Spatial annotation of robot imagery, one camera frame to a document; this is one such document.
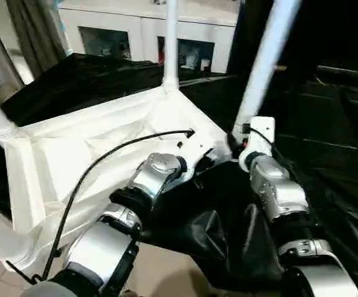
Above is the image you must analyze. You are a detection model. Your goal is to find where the white table top frame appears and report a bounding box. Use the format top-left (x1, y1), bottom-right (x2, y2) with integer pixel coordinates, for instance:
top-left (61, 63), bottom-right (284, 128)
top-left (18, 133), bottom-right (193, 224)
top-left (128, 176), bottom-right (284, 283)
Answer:
top-left (0, 87), bottom-right (233, 277)

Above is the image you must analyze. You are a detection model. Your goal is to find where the black work mat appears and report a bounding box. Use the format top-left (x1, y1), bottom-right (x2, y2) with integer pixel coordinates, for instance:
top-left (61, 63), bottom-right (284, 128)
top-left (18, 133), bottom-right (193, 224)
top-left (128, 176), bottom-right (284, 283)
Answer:
top-left (0, 53), bottom-right (358, 291)

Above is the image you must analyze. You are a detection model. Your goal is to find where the white glass-door cabinet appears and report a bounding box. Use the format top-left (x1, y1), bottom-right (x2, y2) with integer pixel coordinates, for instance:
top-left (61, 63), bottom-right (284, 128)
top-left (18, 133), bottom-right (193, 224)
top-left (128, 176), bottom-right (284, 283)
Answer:
top-left (58, 0), bottom-right (239, 72)

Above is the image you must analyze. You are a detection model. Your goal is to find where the grey curtain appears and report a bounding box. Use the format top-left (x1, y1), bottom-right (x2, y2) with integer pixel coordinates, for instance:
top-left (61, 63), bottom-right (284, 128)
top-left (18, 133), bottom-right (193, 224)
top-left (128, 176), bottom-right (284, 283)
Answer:
top-left (6, 0), bottom-right (72, 76)

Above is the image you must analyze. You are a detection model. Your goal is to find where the black metal rail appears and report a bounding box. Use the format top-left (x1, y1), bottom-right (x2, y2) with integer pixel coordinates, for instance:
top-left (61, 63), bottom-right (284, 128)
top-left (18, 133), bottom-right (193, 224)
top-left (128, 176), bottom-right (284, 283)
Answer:
top-left (315, 64), bottom-right (358, 84)

